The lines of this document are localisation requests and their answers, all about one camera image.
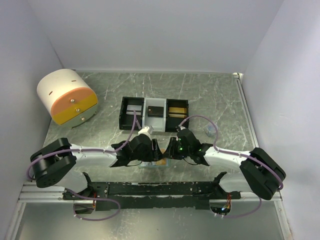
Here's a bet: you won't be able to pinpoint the black left tray bin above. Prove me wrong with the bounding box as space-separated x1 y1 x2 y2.
118 96 145 130

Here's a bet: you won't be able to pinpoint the black right tray bin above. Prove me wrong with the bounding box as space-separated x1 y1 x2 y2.
165 98 189 133

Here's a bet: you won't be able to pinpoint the small clear plastic cup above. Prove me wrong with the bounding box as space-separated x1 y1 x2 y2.
204 122 216 138

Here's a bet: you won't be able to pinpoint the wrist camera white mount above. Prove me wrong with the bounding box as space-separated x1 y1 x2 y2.
138 126 154 138
176 125 186 132

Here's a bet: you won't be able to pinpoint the silver cards in left bin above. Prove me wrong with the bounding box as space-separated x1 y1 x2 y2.
126 104 143 116

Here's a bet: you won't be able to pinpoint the gold credit card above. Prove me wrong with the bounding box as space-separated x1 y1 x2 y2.
155 148 168 167

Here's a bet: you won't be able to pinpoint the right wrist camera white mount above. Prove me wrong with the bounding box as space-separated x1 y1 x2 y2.
176 125 186 132

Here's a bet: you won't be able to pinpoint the gold cards in right bin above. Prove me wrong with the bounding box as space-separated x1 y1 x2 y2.
168 107 187 119

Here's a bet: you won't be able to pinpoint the aluminium right side rail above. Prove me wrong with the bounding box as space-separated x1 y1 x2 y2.
232 72 259 147

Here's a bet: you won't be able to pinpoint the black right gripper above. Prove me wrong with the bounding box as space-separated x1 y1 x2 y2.
164 137 192 160

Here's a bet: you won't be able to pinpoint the black tray bin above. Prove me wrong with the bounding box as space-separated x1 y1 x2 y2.
165 98 189 133
118 96 145 130

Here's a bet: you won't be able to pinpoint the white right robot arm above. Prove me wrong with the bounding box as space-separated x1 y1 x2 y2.
163 128 286 200

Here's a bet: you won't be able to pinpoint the black cards in middle bin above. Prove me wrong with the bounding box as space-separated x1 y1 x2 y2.
147 106 164 118

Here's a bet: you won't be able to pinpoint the green card holder wallet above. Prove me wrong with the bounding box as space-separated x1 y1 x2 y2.
138 158 171 169

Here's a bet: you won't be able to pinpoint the white middle tray bin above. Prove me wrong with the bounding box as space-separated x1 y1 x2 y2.
142 97 167 132

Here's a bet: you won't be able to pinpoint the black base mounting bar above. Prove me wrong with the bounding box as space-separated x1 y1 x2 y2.
62 181 242 211

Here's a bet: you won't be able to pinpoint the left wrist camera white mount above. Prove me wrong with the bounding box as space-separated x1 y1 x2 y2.
138 126 154 138

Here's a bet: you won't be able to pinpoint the round drawer cabinet white orange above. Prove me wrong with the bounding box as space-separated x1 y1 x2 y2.
36 69 98 128

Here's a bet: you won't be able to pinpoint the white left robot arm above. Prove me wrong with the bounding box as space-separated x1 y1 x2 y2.
30 133 163 200

